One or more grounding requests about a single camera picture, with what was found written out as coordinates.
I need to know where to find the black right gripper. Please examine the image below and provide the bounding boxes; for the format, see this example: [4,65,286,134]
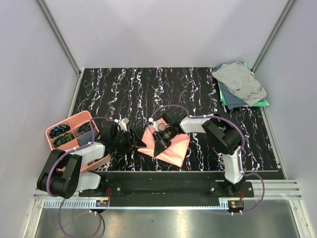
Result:
[153,125,176,157]

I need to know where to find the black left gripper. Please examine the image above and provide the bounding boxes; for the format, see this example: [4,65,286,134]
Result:
[111,127,147,153]

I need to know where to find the pink satin napkin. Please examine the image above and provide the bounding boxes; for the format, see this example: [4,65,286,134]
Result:
[138,126,190,167]

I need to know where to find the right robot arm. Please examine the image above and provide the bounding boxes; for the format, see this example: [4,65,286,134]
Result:
[153,111,245,197]

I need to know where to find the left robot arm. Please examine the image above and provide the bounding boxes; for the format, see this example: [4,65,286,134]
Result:
[37,121,146,199]

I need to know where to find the dark blue cloth in tray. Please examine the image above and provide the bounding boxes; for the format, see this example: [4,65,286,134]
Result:
[77,131,92,146]

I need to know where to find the pink compartment tray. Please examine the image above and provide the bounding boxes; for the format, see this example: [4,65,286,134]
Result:
[45,111,111,173]

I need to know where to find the blue patterned item in tray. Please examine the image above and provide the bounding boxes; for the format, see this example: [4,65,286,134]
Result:
[49,124,70,139]

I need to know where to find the dark blue folded cloth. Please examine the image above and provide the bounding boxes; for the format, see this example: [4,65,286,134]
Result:
[218,82,248,110]

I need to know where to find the grey cloth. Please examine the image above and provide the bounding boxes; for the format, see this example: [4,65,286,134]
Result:
[212,61,267,106]

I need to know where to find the green mat under cloths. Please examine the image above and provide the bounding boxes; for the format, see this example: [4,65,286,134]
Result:
[213,61,268,109]

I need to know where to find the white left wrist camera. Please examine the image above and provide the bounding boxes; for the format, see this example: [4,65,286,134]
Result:
[115,118,129,131]

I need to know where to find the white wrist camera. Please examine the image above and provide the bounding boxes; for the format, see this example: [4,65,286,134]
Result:
[148,118,166,132]
[115,118,129,131]

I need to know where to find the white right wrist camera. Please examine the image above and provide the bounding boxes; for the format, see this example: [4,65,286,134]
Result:
[148,118,166,132]

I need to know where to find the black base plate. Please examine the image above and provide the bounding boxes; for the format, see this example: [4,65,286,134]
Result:
[79,171,255,209]

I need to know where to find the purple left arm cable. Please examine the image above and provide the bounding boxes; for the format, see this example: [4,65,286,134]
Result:
[47,116,119,237]

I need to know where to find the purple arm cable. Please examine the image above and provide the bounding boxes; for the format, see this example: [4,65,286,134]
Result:
[150,105,265,215]
[47,116,119,237]

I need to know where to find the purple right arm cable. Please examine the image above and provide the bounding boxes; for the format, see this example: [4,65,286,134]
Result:
[150,105,265,215]

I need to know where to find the grey cable duct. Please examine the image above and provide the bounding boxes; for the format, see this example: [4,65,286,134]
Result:
[44,198,230,210]

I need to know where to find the aluminium front rail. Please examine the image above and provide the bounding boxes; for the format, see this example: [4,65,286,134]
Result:
[33,180,303,203]

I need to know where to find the aluminium frame post left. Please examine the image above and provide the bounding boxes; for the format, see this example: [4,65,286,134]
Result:
[36,0,81,72]

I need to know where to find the aluminium frame post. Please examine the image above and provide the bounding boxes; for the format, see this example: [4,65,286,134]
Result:
[252,0,297,73]
[36,0,81,72]

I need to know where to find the aluminium frame post right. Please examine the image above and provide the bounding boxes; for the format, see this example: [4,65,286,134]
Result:
[252,0,297,73]

